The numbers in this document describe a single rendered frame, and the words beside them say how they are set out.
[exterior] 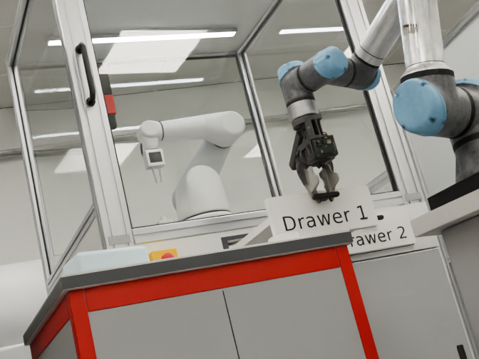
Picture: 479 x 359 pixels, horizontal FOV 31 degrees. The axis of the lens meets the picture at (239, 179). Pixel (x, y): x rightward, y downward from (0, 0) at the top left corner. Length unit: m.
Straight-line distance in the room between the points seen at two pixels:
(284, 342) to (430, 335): 0.94
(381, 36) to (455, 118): 0.38
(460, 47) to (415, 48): 2.56
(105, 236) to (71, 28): 0.62
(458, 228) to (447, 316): 0.78
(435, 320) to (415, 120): 0.92
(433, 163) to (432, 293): 2.20
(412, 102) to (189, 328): 0.66
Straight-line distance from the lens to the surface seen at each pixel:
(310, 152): 2.12
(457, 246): 1.91
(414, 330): 2.58
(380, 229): 2.59
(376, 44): 2.17
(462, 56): 4.45
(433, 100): 1.83
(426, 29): 1.91
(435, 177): 4.78
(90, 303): 1.63
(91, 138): 2.39
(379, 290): 2.55
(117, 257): 1.69
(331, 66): 2.09
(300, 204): 2.12
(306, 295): 1.77
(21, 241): 5.63
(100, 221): 2.31
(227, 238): 2.39
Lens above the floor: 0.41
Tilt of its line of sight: 16 degrees up
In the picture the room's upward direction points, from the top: 14 degrees counter-clockwise
